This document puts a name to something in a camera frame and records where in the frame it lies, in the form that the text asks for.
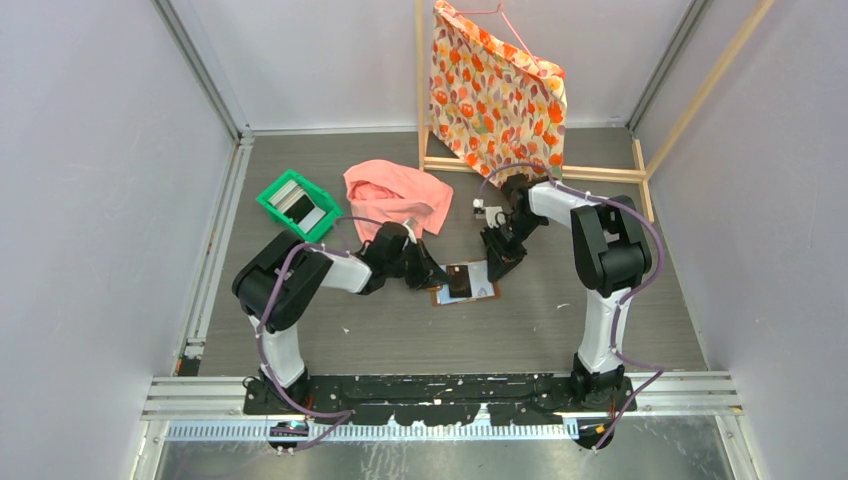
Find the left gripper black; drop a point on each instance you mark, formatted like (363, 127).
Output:
(427, 275)

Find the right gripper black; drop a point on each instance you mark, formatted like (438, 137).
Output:
(499, 266)

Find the black credit card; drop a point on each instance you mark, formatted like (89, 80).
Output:
(459, 281)

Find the brown leather card holder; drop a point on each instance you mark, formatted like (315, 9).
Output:
(482, 289)

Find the green card tray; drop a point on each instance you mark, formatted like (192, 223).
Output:
(300, 206)

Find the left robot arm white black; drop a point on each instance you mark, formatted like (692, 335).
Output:
(275, 288)

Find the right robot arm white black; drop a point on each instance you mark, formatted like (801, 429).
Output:
(611, 257)

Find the pink cloth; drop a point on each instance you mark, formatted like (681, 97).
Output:
(382, 191)

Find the floral fabric bag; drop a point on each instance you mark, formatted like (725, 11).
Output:
(498, 108)

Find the pink hanger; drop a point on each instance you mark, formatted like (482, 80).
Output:
(499, 10)

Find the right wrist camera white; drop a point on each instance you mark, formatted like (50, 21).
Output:
(494, 216)

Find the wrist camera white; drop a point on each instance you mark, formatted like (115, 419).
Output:
(409, 226)
(494, 216)

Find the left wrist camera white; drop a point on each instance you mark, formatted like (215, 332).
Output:
(409, 226)

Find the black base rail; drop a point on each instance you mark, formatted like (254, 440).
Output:
(434, 400)

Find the wooden rack frame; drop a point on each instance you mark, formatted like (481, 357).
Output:
(644, 170)

